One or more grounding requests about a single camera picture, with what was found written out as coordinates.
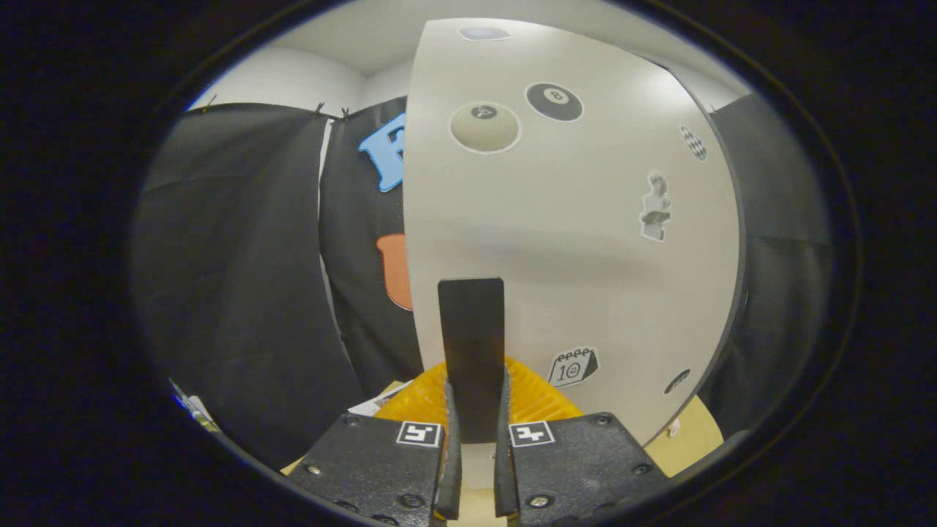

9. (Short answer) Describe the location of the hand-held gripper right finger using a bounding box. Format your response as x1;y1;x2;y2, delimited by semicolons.
494;356;671;526

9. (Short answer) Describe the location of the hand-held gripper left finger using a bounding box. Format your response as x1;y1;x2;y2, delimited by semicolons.
289;362;463;524

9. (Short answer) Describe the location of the black door handle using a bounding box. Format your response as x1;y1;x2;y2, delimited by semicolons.
438;277;506;444

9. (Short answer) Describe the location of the white shoe cabinet door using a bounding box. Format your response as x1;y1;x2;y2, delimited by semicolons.
403;18;746;447

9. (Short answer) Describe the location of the blue and white object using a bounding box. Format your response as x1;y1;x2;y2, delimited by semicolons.
168;377;220;433

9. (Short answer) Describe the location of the black backdrop cloth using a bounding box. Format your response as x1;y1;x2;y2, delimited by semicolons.
130;91;835;469

